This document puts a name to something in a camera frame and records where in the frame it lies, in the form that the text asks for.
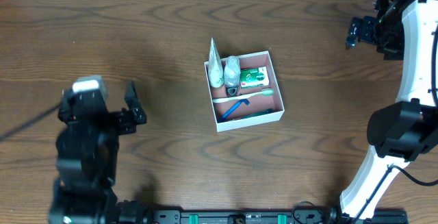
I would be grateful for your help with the white cosmetic tube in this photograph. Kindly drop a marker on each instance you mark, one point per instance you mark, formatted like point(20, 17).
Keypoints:
point(215, 68)

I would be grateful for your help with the green white toothbrush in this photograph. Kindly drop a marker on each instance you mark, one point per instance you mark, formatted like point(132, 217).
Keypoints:
point(243, 96)

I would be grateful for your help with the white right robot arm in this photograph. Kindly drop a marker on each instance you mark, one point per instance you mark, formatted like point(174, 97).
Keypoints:
point(399, 133)

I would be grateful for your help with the green soap packet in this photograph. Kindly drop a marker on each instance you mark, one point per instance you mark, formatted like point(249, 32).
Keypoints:
point(251, 78)

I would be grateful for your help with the teal red toothpaste tube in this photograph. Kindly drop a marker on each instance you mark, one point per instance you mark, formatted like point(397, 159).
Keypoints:
point(261, 113)

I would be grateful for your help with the white cardboard box pink inside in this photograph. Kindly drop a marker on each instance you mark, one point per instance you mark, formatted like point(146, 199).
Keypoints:
point(265, 102)

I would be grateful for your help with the black mounting rail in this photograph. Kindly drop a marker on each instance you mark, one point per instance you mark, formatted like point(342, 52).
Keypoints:
point(277, 217)

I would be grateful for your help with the blue disposable razor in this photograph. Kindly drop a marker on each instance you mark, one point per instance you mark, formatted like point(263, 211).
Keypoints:
point(233, 109)

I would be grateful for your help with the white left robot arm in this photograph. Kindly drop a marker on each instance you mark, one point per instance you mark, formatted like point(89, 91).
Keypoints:
point(87, 151)

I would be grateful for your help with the clear bottle dark cap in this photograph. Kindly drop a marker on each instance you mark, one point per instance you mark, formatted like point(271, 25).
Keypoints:
point(232, 74)

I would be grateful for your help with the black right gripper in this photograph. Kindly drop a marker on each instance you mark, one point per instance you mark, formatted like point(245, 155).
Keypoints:
point(368, 29)

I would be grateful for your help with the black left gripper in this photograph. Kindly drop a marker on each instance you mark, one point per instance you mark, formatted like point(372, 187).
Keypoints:
point(111, 120)

